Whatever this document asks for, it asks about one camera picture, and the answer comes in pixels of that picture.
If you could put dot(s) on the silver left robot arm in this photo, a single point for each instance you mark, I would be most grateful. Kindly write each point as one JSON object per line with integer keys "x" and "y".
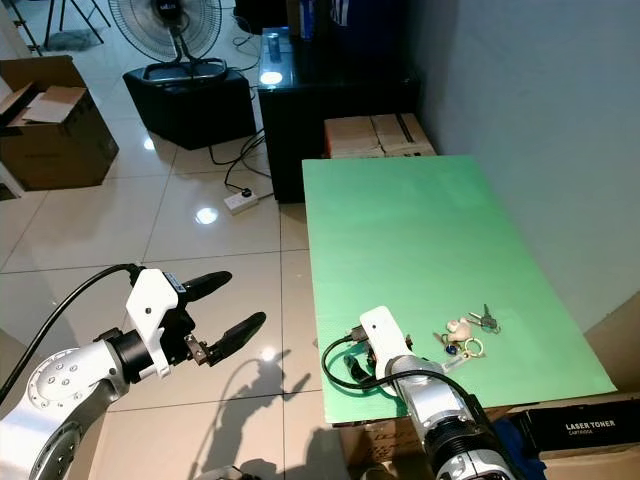
{"x": 65, "y": 388}

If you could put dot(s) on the brown cardboard box under board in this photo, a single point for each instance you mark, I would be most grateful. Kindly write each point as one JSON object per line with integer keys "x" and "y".
{"x": 370, "y": 440}

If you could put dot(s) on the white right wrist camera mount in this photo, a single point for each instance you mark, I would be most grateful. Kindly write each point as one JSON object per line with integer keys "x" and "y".
{"x": 382, "y": 330}

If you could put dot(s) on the green table board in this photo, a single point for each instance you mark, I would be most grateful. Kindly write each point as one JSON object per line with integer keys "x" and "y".
{"x": 420, "y": 230}

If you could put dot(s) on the black laser toner box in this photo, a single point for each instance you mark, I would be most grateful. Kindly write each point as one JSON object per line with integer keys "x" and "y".
{"x": 590, "y": 430}

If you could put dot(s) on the black standing fan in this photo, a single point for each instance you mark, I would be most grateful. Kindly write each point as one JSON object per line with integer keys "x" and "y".
{"x": 185, "y": 45}

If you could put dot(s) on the robot leg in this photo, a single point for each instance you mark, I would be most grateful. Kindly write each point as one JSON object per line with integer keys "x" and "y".
{"x": 225, "y": 473}

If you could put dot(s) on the black glossy cabinet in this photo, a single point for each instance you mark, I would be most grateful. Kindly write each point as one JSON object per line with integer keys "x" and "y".
{"x": 290, "y": 130}

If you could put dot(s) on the white power strip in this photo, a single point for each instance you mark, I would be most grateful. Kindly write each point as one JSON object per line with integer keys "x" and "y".
{"x": 243, "y": 200}

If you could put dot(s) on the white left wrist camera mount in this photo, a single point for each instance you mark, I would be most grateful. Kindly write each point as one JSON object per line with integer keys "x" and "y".
{"x": 150, "y": 300}

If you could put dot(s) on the black chair legs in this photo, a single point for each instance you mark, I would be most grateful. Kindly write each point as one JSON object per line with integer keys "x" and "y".
{"x": 60, "y": 15}

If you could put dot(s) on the blue cloth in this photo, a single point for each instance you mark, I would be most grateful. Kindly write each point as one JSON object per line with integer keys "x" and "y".
{"x": 525, "y": 445}

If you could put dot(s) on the cardboard box with black stripe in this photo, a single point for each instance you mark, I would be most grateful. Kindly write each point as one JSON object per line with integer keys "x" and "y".
{"x": 408, "y": 132}

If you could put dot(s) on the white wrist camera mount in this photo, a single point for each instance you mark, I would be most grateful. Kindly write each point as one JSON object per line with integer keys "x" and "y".
{"x": 382, "y": 330}
{"x": 150, "y": 300}

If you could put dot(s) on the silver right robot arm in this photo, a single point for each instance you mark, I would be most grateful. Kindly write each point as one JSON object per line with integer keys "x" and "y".
{"x": 438, "y": 402}

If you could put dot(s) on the closed plain cardboard box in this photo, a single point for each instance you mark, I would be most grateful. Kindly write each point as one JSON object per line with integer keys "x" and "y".
{"x": 352, "y": 136}

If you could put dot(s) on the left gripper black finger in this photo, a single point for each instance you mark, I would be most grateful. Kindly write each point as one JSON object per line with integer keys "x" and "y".
{"x": 236, "y": 338}
{"x": 208, "y": 282}

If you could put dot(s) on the open brown cardboard box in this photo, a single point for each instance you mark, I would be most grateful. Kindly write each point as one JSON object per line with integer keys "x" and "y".
{"x": 60, "y": 150}

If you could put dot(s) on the key bunch with beige charm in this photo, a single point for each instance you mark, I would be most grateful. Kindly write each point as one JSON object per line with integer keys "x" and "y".
{"x": 457, "y": 327}

